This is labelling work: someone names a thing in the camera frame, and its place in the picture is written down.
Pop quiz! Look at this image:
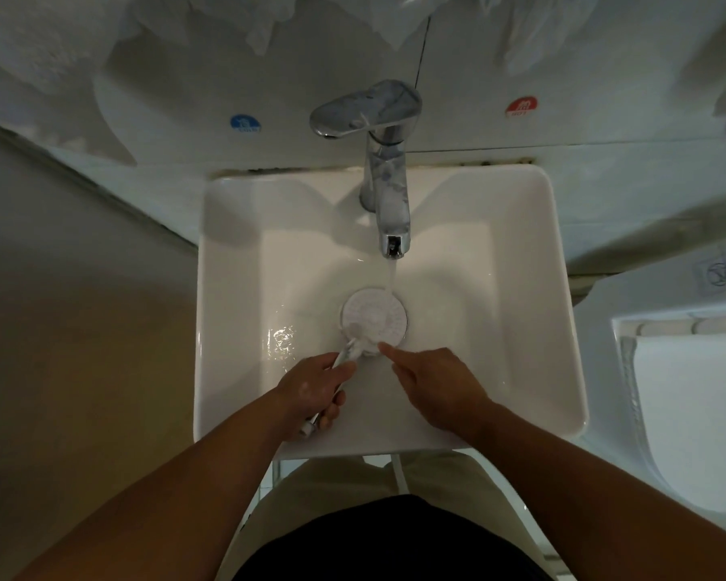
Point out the person's left hand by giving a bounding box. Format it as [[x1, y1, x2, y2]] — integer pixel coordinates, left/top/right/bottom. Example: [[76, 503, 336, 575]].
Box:
[[273, 351, 358, 442]]

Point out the person's right hand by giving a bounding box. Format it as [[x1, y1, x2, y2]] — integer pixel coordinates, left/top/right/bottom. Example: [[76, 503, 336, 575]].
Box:
[[378, 341, 499, 444]]

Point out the white ceramic sink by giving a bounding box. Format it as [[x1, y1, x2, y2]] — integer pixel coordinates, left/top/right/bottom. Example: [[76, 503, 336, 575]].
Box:
[[193, 164, 589, 461]]

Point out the chrome shower head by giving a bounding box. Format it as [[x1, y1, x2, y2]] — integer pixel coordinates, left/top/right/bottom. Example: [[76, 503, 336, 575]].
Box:
[[299, 287, 411, 438]]

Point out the chrome sink faucet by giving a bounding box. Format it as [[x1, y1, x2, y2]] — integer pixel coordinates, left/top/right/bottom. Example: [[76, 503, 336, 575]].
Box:
[[309, 79, 424, 260]]

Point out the person's left forearm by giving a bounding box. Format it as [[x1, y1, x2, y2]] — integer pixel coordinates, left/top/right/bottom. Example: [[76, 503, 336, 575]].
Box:
[[15, 392, 294, 581]]

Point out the person's right forearm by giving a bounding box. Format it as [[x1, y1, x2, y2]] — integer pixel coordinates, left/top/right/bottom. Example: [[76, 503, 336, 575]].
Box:
[[465, 402, 726, 581]]

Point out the black shirt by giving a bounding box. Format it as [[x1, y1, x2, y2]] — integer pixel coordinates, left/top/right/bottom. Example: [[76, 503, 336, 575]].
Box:
[[232, 494, 555, 581]]

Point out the white toilet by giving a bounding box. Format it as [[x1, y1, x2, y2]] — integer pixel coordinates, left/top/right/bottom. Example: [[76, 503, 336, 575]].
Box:
[[571, 235, 726, 515]]

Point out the thin black cord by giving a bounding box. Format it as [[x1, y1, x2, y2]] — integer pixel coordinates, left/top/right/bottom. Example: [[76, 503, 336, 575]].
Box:
[[414, 16, 432, 90]]

